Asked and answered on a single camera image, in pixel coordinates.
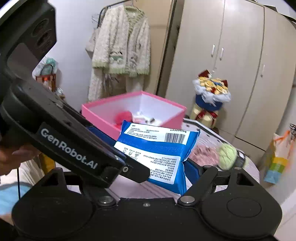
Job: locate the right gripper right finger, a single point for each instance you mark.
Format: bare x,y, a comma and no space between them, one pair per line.
201,179

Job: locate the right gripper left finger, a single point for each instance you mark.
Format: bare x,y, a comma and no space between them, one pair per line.
100,134

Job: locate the green yarn ball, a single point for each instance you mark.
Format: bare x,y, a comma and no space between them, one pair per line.
230,157

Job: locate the blue wet wipes packet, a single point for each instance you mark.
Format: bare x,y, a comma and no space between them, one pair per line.
162,150

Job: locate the person's hand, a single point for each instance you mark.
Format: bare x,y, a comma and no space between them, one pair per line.
13,156

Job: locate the mauve yarn ball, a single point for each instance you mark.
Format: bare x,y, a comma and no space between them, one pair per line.
203,155

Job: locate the pink cardboard box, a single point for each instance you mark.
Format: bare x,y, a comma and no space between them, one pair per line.
101,113

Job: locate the red plush cloth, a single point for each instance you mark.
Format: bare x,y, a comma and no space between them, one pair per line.
123,116

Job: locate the striped tablecloth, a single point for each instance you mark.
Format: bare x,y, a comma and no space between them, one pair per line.
208,143

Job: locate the colourful paper gift bag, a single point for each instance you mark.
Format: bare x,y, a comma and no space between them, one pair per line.
281,151

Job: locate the flower bouquet blue wrap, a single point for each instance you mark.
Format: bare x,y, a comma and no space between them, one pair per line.
211,94

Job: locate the cream green knitted cardigan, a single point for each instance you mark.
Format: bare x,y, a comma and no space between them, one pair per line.
119,66

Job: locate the black clothes rack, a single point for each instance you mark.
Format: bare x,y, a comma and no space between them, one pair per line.
119,20

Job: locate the beige three-door wardrobe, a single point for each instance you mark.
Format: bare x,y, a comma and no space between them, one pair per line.
250,46

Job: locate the tall light wood cabinet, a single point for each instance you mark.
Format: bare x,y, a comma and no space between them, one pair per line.
159,13

